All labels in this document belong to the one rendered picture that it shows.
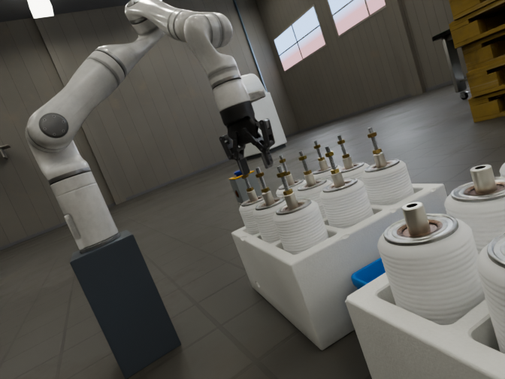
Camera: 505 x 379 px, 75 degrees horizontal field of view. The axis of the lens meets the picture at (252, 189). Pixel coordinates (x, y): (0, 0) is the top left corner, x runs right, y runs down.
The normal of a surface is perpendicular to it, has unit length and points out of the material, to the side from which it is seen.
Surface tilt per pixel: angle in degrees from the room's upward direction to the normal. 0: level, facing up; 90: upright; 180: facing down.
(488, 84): 90
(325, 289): 90
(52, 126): 93
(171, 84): 90
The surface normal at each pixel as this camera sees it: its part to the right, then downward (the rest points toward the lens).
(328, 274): 0.33, 0.02
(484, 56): -0.79, 0.37
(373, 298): -0.35, -0.93
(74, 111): 0.71, -0.10
